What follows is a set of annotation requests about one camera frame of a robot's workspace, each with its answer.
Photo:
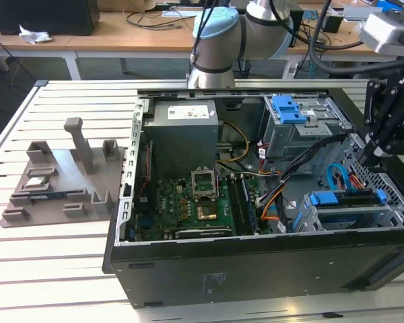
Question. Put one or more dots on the large black box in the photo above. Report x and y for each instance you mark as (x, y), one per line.
(43, 17)

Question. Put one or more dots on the blue drive cage latch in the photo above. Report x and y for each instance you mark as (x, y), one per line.
(287, 111)

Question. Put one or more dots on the black desktop device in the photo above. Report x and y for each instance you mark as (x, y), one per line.
(298, 27)

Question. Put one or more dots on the flat grey box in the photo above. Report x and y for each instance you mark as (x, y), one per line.
(357, 12)

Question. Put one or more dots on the thin locking lever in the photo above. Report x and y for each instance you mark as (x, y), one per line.
(217, 183)

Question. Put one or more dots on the hard disk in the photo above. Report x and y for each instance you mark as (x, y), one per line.
(323, 198)

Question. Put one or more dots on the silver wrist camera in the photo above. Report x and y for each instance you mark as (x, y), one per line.
(380, 32)

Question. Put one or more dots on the short wooden desk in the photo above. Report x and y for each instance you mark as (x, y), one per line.
(6, 42)

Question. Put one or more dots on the black mesh bin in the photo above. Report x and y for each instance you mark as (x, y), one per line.
(241, 69)

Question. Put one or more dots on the grey parts rack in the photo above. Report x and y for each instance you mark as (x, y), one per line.
(70, 188)

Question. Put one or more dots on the crumpled white paper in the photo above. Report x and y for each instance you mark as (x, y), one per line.
(33, 35)

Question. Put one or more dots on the small black box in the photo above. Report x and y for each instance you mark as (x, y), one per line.
(333, 24)

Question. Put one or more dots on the CPU socket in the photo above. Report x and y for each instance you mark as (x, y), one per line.
(206, 212)

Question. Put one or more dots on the green motherboard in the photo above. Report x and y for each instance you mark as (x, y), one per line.
(171, 208)

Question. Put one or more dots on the black PC case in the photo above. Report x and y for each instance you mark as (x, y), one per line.
(256, 269)

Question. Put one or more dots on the grey metal drive cage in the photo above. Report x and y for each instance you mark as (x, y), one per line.
(289, 141)

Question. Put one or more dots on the long black expansion slot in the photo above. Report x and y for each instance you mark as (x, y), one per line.
(202, 233)

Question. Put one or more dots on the silver CPU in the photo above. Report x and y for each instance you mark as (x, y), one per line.
(35, 182)

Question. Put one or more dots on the long wooden desk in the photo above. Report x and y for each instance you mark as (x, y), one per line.
(101, 40)

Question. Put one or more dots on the grey power supply unit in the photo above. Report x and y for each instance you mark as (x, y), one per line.
(182, 141)

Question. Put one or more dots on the grey metal disk bay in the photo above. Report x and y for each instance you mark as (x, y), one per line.
(394, 215)

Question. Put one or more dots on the black case fan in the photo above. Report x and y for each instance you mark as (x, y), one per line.
(144, 175)

